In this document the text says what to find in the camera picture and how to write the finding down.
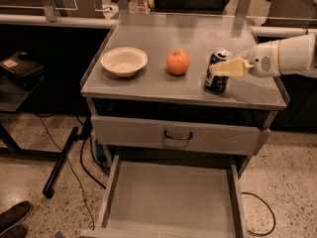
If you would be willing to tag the black stand leg with wheel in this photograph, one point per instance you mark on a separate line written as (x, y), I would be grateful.
(74, 135)

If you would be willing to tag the black box on shelf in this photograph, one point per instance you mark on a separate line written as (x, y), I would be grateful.
(22, 71)

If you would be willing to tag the grey top drawer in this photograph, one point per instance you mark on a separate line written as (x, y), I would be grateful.
(207, 138)

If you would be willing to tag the open grey middle drawer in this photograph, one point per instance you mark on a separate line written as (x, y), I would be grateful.
(171, 199)

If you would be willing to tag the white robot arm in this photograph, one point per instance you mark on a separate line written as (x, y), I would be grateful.
(296, 55)

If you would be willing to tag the dark shoe upper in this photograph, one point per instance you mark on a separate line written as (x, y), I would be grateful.
(15, 214)

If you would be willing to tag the orange fruit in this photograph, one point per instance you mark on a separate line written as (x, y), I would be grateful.
(177, 62)

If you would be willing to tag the blue pepsi can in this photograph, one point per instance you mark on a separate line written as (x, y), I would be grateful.
(212, 82)

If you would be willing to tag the grey metal drawer cabinet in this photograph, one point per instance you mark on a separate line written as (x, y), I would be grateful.
(155, 93)

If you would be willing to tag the black drawer handle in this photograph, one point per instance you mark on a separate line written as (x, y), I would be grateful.
(178, 138)

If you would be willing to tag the dark side table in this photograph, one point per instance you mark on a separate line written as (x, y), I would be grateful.
(11, 98)

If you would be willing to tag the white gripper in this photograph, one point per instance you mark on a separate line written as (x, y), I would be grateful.
(263, 60)

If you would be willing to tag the dark shoe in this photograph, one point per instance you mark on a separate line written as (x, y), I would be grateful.
(17, 231)
(15, 214)

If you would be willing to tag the white bowl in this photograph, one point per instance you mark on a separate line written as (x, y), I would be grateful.
(124, 62)

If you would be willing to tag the dark shoe lower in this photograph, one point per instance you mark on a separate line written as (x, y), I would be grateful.
(17, 231)

